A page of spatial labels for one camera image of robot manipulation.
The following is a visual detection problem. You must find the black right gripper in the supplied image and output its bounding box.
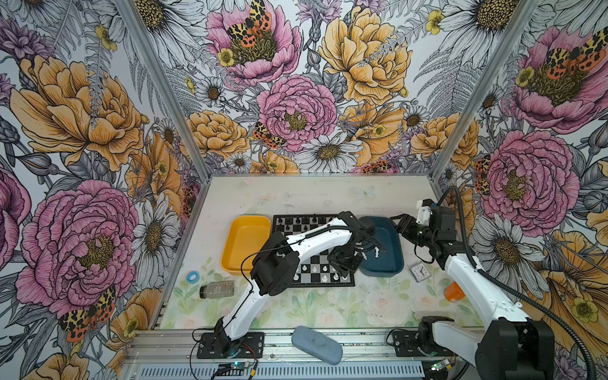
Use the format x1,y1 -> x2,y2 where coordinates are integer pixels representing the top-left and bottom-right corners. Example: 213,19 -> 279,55
389,213 -> 437,248

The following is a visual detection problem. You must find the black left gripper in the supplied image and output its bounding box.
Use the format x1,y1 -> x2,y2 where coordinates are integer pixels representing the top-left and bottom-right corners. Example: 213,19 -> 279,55
326,241 -> 363,277

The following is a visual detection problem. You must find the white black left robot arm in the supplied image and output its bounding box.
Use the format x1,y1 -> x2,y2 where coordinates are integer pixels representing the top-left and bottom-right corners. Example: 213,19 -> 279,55
213,212 -> 386,354

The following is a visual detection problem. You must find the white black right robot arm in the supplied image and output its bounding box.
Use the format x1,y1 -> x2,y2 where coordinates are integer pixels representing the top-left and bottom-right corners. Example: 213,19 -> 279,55
391,199 -> 554,379

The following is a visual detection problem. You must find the teal plastic tray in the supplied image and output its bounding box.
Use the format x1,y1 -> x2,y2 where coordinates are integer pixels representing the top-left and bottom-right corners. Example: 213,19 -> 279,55
359,216 -> 405,278

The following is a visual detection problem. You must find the black white chessboard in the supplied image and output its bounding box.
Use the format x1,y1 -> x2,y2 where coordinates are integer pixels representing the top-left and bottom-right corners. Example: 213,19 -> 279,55
272,215 -> 356,288

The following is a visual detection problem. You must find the small white square clock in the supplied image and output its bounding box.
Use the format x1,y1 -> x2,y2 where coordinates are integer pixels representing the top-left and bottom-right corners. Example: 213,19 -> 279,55
409,262 -> 432,283

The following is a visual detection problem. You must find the orange plastic bottle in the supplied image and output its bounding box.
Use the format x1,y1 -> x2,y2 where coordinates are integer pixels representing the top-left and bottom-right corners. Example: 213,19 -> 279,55
443,282 -> 466,302

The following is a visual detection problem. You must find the grey blue oval pouch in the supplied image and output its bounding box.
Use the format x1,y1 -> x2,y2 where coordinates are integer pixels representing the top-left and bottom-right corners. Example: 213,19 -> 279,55
291,326 -> 343,365

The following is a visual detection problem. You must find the yellow plastic tray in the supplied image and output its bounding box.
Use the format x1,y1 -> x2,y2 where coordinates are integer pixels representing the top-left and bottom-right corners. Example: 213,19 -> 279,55
220,215 -> 272,276

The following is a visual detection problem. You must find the grey metal small box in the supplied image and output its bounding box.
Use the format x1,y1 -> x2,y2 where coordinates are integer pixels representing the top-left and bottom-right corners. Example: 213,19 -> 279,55
199,281 -> 235,299

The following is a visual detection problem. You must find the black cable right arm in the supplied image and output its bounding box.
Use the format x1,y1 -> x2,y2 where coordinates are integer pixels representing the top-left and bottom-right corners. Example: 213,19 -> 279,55
436,184 -> 598,380

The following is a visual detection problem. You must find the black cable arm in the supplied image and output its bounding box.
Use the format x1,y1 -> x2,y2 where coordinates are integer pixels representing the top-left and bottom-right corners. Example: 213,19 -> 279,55
189,225 -> 386,371
436,184 -> 598,380

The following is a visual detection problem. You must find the aluminium front rail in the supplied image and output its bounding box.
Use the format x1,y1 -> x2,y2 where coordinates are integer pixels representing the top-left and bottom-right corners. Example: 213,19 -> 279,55
127,326 -> 533,364

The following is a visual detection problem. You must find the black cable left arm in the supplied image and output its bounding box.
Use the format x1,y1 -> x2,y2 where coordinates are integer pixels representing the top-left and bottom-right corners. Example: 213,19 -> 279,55
189,225 -> 386,371

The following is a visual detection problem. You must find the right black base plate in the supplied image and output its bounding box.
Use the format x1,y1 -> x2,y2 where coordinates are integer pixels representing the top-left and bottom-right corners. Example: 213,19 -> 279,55
388,329 -> 426,358

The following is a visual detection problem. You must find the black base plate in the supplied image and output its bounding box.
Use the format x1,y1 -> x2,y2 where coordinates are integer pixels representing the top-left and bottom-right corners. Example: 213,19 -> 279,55
388,329 -> 426,358
196,332 -> 265,359

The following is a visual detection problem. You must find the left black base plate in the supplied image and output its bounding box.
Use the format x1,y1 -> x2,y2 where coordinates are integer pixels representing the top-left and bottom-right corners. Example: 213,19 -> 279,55
196,332 -> 265,359

